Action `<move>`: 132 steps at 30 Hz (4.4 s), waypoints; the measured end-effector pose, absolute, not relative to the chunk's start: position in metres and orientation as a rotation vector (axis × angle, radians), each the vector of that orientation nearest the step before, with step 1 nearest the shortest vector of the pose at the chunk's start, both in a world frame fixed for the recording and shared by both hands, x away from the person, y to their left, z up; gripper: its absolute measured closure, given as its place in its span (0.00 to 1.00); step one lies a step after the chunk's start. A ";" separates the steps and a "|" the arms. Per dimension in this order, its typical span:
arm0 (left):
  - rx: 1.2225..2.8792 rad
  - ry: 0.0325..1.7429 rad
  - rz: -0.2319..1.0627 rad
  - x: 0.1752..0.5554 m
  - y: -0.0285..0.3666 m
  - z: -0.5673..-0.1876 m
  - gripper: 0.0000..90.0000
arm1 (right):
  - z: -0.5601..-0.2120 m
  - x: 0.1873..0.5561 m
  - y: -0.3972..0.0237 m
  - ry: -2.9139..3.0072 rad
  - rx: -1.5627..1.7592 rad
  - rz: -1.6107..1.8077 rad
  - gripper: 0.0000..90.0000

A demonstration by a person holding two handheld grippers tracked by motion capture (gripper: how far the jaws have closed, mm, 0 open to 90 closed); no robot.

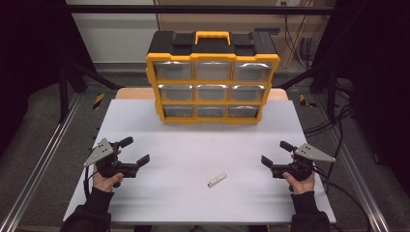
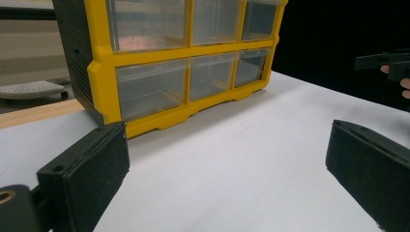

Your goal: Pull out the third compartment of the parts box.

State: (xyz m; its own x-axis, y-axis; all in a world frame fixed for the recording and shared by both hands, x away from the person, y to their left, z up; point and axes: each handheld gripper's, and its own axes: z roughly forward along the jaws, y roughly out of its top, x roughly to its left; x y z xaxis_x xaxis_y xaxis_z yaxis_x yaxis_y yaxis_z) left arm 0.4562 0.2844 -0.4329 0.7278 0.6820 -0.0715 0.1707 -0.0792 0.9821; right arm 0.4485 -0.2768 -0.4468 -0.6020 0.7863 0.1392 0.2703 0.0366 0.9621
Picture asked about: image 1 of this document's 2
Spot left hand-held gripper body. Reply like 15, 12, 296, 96
82, 137, 140, 179

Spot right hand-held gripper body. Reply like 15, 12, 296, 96
272, 143, 337, 182

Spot white nail clipper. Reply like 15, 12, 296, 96
207, 172, 228, 189

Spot person's left hand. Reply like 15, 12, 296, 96
92, 163, 125, 193

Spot person's right hand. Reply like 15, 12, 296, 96
282, 170, 316, 195

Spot yellow black hazard tape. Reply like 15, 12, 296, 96
299, 94, 318, 109
92, 93, 106, 111

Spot black metal stand strut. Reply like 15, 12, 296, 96
276, 63, 338, 124
58, 60, 126, 124

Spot yellow and black drawer organizer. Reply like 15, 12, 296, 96
145, 30, 280, 125

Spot black curtain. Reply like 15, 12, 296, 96
0, 0, 95, 158
312, 0, 410, 197

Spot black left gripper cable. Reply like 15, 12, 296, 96
82, 166, 99, 198

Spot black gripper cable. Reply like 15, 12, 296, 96
312, 165, 372, 232
82, 166, 99, 198

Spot black floor cables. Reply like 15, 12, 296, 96
303, 81, 356, 139

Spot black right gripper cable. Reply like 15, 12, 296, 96
312, 165, 372, 232

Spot aluminium frame rail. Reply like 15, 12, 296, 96
0, 93, 82, 232
317, 96, 392, 232

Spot black wall cables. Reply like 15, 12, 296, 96
282, 1, 315, 70

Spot black horizontal frame bar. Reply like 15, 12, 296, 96
64, 4, 337, 15

